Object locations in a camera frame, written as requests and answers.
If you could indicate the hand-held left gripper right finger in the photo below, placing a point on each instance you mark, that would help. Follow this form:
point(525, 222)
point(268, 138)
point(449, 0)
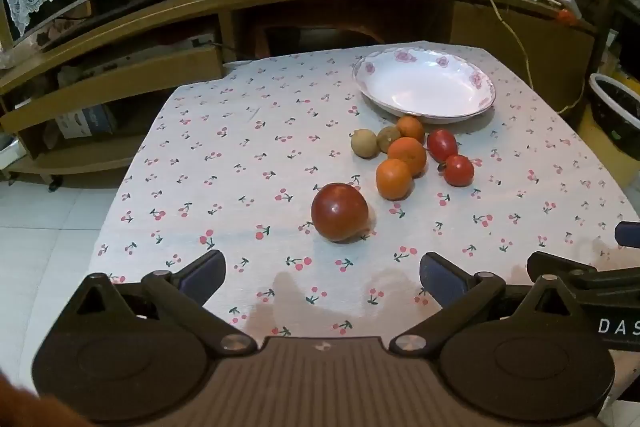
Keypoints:
point(440, 277)

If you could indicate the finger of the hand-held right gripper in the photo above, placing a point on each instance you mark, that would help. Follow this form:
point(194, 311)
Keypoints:
point(555, 263)
point(629, 235)

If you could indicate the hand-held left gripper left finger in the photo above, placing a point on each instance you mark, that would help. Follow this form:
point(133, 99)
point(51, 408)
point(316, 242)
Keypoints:
point(205, 272)

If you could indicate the small orange tangerine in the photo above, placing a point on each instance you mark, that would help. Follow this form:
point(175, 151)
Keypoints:
point(407, 155)
point(394, 179)
point(411, 127)

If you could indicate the small red tomato with stem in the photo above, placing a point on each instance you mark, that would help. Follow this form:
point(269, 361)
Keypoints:
point(460, 170)

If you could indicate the large dark red tomato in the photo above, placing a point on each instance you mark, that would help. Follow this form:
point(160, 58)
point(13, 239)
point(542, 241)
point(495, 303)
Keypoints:
point(340, 212)

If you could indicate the small brown round fruit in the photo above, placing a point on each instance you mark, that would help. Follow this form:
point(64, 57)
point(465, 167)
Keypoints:
point(362, 143)
point(386, 137)

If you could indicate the white floral plate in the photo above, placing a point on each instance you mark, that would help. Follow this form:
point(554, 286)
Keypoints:
point(425, 92)

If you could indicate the cherry print tablecloth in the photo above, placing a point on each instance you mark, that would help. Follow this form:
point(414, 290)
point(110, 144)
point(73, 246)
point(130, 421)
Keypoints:
point(250, 157)

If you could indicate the white bin with black bag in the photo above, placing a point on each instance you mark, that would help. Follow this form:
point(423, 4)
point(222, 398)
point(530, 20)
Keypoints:
point(617, 112)

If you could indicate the wooden cabinet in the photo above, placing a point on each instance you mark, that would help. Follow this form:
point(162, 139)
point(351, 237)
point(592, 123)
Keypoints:
point(150, 72)

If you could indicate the small red object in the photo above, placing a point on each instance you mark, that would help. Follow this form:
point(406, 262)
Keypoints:
point(565, 14)

